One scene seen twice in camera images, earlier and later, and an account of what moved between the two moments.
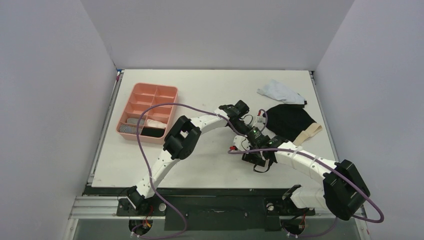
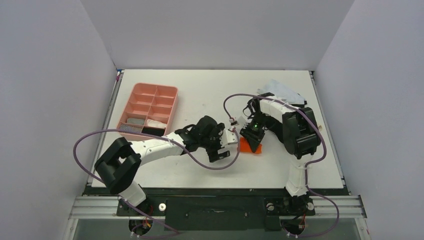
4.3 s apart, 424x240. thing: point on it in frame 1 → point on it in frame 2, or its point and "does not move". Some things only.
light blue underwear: [280, 91] does not move
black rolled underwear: [153, 132] does not move
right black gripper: [251, 156] → [252, 133]
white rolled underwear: [152, 123] does not move
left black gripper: [248, 127] → [213, 154]
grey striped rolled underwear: [129, 129] does not move
